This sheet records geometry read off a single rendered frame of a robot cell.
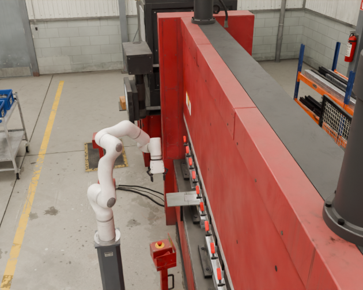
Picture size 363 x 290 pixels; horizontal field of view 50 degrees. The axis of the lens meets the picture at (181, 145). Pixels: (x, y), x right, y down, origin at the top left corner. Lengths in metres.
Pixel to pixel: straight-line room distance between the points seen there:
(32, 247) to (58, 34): 6.10
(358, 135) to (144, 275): 3.32
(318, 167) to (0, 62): 9.19
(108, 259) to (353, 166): 2.30
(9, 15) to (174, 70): 6.51
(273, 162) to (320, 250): 0.39
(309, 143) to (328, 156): 0.10
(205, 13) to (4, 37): 7.12
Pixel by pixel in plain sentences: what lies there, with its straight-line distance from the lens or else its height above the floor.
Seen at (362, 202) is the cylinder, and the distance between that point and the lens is 0.96.
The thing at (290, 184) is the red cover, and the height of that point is 2.30.
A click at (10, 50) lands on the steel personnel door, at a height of 0.63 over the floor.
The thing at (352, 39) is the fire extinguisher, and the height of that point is 1.19.
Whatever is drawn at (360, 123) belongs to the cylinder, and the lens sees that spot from 0.90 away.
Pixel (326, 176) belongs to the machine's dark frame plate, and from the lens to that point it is 1.22.
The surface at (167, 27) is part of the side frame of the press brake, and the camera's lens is 3.54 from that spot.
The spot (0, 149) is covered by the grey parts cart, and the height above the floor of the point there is 0.33.
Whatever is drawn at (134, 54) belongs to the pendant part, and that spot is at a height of 1.95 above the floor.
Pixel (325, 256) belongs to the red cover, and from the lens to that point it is 0.95.
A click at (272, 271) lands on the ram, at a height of 1.96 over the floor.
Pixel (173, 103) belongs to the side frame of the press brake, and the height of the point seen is 1.50.
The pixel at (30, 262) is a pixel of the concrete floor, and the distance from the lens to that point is 4.41.
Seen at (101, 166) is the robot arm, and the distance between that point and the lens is 2.59.
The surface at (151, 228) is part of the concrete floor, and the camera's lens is 4.51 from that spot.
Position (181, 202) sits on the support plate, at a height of 1.00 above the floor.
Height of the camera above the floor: 2.93
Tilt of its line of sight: 29 degrees down
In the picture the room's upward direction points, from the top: 1 degrees counter-clockwise
